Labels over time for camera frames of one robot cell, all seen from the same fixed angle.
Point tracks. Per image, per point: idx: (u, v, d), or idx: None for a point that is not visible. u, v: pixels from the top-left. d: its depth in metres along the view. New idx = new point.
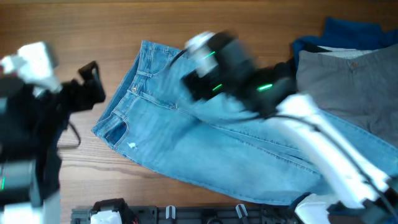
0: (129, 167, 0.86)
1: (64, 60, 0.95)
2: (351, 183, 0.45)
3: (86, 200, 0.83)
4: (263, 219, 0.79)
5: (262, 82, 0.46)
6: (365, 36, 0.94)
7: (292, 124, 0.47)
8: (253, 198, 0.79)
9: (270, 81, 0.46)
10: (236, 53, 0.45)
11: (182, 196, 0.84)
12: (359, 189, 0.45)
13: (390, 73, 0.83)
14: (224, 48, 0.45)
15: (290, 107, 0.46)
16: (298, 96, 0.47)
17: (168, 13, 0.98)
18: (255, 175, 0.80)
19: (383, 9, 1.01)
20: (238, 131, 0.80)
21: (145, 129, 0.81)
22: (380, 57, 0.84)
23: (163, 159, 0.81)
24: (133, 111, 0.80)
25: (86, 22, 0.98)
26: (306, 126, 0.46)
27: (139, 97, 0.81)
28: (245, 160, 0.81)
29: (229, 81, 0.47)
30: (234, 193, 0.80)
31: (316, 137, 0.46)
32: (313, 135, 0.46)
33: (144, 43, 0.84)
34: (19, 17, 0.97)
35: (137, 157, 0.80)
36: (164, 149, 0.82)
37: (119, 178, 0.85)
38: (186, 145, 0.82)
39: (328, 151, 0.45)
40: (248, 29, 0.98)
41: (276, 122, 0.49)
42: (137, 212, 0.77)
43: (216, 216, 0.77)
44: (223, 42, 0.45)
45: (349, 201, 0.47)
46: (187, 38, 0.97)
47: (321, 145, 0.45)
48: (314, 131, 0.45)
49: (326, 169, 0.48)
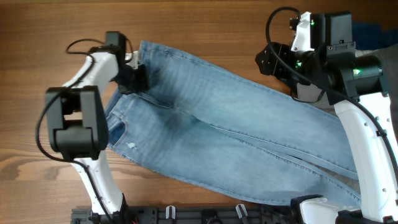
0: (129, 167, 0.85)
1: (64, 60, 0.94)
2: (384, 195, 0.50)
3: (86, 200, 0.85)
4: (263, 219, 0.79)
5: (352, 65, 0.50)
6: (365, 36, 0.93)
7: (358, 117, 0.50)
8: (254, 198, 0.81)
9: (358, 67, 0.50)
10: (338, 32, 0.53)
11: (182, 196, 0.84)
12: (390, 203, 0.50)
13: (390, 73, 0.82)
14: (331, 21, 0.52)
15: (370, 100, 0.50)
16: (376, 94, 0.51)
17: (168, 12, 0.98)
18: (254, 176, 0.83)
19: (384, 9, 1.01)
20: (237, 131, 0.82)
21: (147, 128, 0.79)
22: (380, 58, 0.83)
23: (161, 160, 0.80)
24: (132, 111, 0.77)
25: (87, 22, 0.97)
26: (370, 127, 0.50)
27: (137, 96, 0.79)
28: (244, 161, 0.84)
29: (329, 62, 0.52)
30: (233, 194, 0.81)
31: (372, 142, 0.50)
32: (373, 140, 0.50)
33: (143, 43, 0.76)
34: (19, 17, 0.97)
35: (136, 156, 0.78)
36: (162, 149, 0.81)
37: (119, 178, 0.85)
38: (184, 147, 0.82)
39: (380, 157, 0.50)
40: (248, 29, 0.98)
41: (346, 110, 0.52)
42: (137, 212, 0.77)
43: (216, 216, 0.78)
44: (332, 13, 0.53)
45: (372, 211, 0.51)
46: (187, 38, 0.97)
47: (374, 149, 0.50)
48: (376, 137, 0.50)
49: (363, 175, 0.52)
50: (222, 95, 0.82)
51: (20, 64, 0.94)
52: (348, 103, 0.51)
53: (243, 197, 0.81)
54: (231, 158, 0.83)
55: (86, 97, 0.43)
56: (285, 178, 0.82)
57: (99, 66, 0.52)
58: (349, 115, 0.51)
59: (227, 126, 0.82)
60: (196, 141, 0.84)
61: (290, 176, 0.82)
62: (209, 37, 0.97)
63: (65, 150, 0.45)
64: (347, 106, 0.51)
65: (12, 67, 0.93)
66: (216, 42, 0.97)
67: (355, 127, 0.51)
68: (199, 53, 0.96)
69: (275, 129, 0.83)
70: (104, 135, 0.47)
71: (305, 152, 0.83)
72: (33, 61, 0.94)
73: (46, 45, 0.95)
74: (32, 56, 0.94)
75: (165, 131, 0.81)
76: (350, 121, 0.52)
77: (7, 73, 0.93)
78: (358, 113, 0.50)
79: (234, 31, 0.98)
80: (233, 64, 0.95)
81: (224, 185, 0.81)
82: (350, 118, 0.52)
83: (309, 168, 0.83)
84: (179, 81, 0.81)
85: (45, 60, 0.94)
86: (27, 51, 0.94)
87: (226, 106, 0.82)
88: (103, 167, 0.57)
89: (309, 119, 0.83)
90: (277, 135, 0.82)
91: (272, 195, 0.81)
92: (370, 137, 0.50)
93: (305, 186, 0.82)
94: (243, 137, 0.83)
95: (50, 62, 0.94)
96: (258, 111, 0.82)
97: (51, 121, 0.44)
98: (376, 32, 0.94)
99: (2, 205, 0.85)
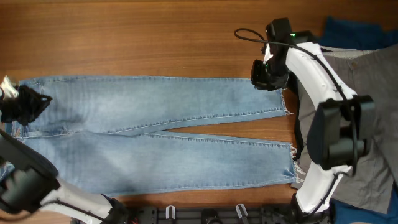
0: (126, 165, 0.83)
1: (63, 59, 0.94)
2: (323, 88, 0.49)
3: None
4: (263, 219, 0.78)
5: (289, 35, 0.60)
6: (365, 37, 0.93)
7: (296, 53, 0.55)
8: (226, 185, 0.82)
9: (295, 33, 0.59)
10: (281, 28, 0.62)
11: (181, 196, 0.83)
12: (330, 94, 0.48)
13: (391, 73, 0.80)
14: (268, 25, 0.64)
15: (306, 46, 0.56)
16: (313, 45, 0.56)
17: (168, 12, 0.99)
18: (217, 166, 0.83)
19: (384, 9, 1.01)
20: (148, 136, 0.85)
21: (92, 135, 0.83)
22: (380, 57, 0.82)
23: (117, 158, 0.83)
24: (55, 152, 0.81)
25: (86, 22, 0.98)
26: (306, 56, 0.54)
27: (41, 136, 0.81)
28: (201, 152, 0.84)
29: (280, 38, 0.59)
30: (199, 185, 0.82)
31: (305, 60, 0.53)
32: (306, 59, 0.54)
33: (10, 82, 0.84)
34: (18, 17, 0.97)
35: (94, 165, 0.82)
36: (114, 146, 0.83)
37: (116, 178, 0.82)
38: (133, 142, 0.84)
39: (316, 70, 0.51)
40: (248, 28, 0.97)
41: (291, 57, 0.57)
42: (137, 212, 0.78)
43: (216, 216, 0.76)
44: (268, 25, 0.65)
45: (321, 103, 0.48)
46: (187, 38, 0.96)
47: (310, 67, 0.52)
48: (310, 60, 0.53)
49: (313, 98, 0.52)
50: (147, 89, 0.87)
51: (18, 63, 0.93)
52: (291, 49, 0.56)
53: (214, 187, 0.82)
54: (188, 152, 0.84)
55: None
56: (245, 167, 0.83)
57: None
58: (293, 60, 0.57)
59: (166, 118, 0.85)
60: (149, 135, 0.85)
61: (249, 166, 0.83)
62: (209, 37, 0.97)
63: (18, 204, 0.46)
64: (291, 53, 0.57)
65: (10, 66, 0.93)
66: (216, 42, 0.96)
67: (297, 63, 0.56)
68: (198, 53, 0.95)
69: (215, 117, 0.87)
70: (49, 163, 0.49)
71: (248, 139, 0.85)
72: (33, 60, 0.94)
73: (45, 45, 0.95)
74: (30, 56, 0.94)
75: (115, 130, 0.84)
76: (295, 63, 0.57)
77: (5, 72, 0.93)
78: (296, 52, 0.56)
79: (234, 30, 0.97)
80: (233, 63, 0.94)
81: (189, 177, 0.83)
82: (292, 60, 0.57)
83: (260, 155, 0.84)
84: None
85: (43, 59, 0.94)
86: (27, 51, 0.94)
87: (162, 99, 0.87)
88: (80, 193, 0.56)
89: (239, 101, 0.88)
90: (134, 147, 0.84)
91: (242, 180, 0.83)
92: (303, 58, 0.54)
93: (271, 173, 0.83)
94: (157, 139, 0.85)
95: (48, 61, 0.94)
96: (192, 102, 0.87)
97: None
98: (376, 32, 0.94)
99: None
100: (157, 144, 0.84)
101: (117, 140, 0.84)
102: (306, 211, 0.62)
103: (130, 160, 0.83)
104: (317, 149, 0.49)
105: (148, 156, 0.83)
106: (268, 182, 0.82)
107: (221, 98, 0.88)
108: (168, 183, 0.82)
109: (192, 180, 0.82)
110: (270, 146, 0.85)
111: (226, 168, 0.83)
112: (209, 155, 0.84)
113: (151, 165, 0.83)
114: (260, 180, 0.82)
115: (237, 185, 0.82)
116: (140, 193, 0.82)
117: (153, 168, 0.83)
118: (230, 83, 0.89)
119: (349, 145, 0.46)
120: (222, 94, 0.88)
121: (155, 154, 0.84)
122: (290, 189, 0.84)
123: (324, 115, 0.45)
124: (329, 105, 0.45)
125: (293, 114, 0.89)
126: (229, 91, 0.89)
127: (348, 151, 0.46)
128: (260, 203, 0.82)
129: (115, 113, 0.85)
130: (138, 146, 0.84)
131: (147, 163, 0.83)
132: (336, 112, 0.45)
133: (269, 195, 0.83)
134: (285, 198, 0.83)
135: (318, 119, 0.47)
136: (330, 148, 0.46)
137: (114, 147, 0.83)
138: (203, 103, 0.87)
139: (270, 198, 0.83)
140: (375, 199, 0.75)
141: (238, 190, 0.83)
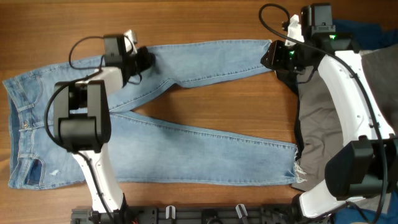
0: (127, 167, 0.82)
1: (63, 59, 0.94)
2: (358, 121, 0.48)
3: (86, 200, 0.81)
4: (263, 219, 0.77)
5: (329, 33, 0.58)
6: (365, 37, 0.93)
7: (333, 64, 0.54)
8: (228, 182, 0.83)
9: (334, 35, 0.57)
10: (322, 17, 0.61)
11: (183, 196, 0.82)
12: (362, 129, 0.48)
13: (392, 73, 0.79)
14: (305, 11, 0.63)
15: (344, 55, 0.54)
16: (349, 51, 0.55)
17: (168, 12, 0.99)
18: (221, 162, 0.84)
19: (383, 9, 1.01)
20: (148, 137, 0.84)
21: None
22: (380, 57, 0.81)
23: (118, 157, 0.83)
24: None
25: (87, 22, 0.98)
26: (343, 71, 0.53)
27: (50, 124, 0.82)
28: (202, 150, 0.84)
29: (313, 35, 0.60)
30: (203, 179, 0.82)
31: (349, 83, 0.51)
32: (344, 79, 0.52)
33: (6, 82, 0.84)
34: (20, 17, 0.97)
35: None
36: (121, 134, 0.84)
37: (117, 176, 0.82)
38: (134, 138, 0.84)
39: (352, 91, 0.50)
40: (247, 28, 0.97)
41: (325, 64, 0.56)
42: (137, 212, 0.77)
43: (216, 216, 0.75)
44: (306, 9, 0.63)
45: (351, 137, 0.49)
46: (187, 38, 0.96)
47: (344, 84, 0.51)
48: (349, 78, 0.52)
49: (345, 122, 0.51)
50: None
51: (19, 63, 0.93)
52: (326, 57, 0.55)
53: (216, 182, 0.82)
54: (188, 150, 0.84)
55: (92, 88, 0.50)
56: (249, 165, 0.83)
57: (107, 71, 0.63)
58: (326, 68, 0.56)
59: (164, 77, 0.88)
60: (148, 135, 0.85)
61: (253, 165, 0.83)
62: (209, 37, 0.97)
63: (66, 138, 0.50)
64: (326, 60, 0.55)
65: (10, 66, 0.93)
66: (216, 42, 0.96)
67: (332, 73, 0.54)
68: None
69: (219, 77, 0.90)
70: (109, 133, 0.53)
71: (252, 138, 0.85)
72: (34, 61, 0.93)
73: (45, 45, 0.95)
74: (31, 56, 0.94)
75: (123, 103, 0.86)
76: (328, 72, 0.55)
77: (6, 72, 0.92)
78: (327, 59, 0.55)
79: (234, 31, 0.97)
80: None
81: (190, 176, 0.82)
82: (329, 71, 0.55)
83: (263, 154, 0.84)
84: (48, 88, 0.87)
85: (43, 59, 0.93)
86: (26, 51, 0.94)
87: (160, 71, 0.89)
88: (105, 160, 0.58)
89: (229, 61, 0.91)
90: (133, 144, 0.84)
91: (244, 178, 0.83)
92: (344, 74, 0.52)
93: (273, 173, 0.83)
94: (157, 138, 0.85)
95: (48, 61, 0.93)
96: (186, 65, 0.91)
97: (57, 111, 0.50)
98: (375, 32, 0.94)
99: (2, 205, 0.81)
100: (157, 144, 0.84)
101: (125, 130, 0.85)
102: (308, 216, 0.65)
103: (130, 157, 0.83)
104: (337, 183, 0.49)
105: (149, 155, 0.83)
106: (270, 182, 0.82)
107: (226, 74, 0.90)
108: (170, 174, 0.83)
109: (193, 181, 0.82)
110: (274, 146, 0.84)
111: (226, 169, 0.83)
112: (214, 150, 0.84)
113: (151, 165, 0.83)
114: (262, 179, 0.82)
115: (238, 183, 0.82)
116: (143, 181, 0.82)
117: (153, 167, 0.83)
118: (220, 46, 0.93)
119: (369, 183, 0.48)
120: (214, 56, 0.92)
121: (155, 152, 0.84)
122: (290, 189, 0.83)
123: (355, 156, 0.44)
124: (361, 145, 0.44)
125: (293, 114, 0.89)
126: (221, 55, 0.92)
127: (366, 189, 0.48)
128: (260, 203, 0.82)
129: (122, 104, 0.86)
130: (137, 143, 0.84)
131: (147, 162, 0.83)
132: (371, 154, 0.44)
133: (269, 195, 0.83)
134: (286, 198, 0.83)
135: (346, 154, 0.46)
136: (352, 185, 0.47)
137: (119, 137, 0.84)
138: (196, 66, 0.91)
139: (270, 198, 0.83)
140: (375, 199, 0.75)
141: (238, 190, 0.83)
